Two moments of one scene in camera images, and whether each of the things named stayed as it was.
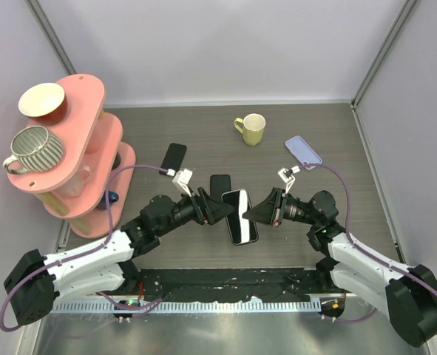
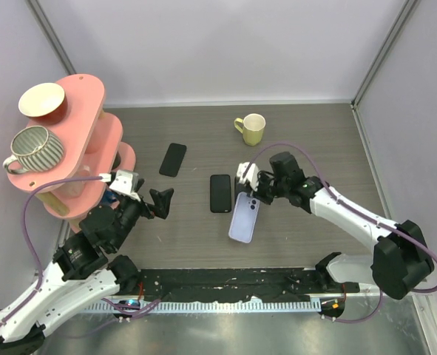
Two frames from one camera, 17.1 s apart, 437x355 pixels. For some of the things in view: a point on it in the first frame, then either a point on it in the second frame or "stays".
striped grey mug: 34,149 stays
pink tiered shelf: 92,181 stays
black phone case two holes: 242,231 → 239,187
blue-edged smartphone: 219,185 stays
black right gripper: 271,211 → 261,177
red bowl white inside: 45,103 stays
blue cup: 113,197 stays
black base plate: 188,284 stays
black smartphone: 174,157 stays
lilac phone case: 302,151 → 244,217
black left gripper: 206,209 → 162,199
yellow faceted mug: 253,129 stays
